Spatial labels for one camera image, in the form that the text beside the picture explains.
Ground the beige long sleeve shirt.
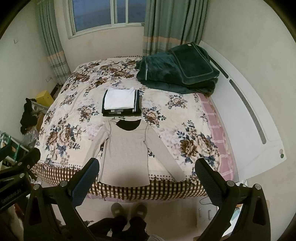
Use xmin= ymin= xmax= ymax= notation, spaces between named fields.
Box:
xmin=84 ymin=120 xmax=186 ymax=187

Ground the black folded clothes stack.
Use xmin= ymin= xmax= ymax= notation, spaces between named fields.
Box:
xmin=101 ymin=89 xmax=142 ymax=116

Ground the pink checked bed sheet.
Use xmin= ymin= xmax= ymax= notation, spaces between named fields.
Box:
xmin=197 ymin=93 xmax=239 ymax=183

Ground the left grey slipper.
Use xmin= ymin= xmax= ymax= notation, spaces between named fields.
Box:
xmin=111 ymin=202 xmax=125 ymax=217

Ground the grey slipper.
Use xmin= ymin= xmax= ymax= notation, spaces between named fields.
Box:
xmin=111 ymin=202 xmax=125 ymax=217
xmin=134 ymin=204 xmax=147 ymax=219

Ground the white bed headboard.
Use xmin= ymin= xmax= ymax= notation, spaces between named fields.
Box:
xmin=200 ymin=41 xmax=286 ymax=181

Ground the black cloth on rack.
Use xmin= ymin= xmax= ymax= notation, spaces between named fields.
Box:
xmin=20 ymin=98 xmax=38 ymax=135

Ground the floral bed blanket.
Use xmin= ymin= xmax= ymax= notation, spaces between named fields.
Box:
xmin=33 ymin=57 xmax=222 ymax=200

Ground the right grey slipper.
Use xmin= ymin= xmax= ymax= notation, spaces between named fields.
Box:
xmin=134 ymin=204 xmax=147 ymax=219

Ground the yellow box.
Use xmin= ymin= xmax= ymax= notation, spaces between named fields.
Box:
xmin=35 ymin=90 xmax=54 ymax=108

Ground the dark green folded blanket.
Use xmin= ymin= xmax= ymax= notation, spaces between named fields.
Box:
xmin=135 ymin=42 xmax=220 ymax=96

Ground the left green curtain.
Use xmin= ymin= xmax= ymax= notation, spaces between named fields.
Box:
xmin=36 ymin=1 xmax=71 ymax=85

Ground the green curtain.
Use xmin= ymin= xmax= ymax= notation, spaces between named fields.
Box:
xmin=36 ymin=1 xmax=71 ymax=85
xmin=142 ymin=0 xmax=208 ymax=56

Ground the white framed window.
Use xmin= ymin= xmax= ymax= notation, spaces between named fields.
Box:
xmin=63 ymin=0 xmax=147 ymax=39

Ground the right green curtain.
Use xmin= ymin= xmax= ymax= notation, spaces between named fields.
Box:
xmin=142 ymin=0 xmax=208 ymax=56

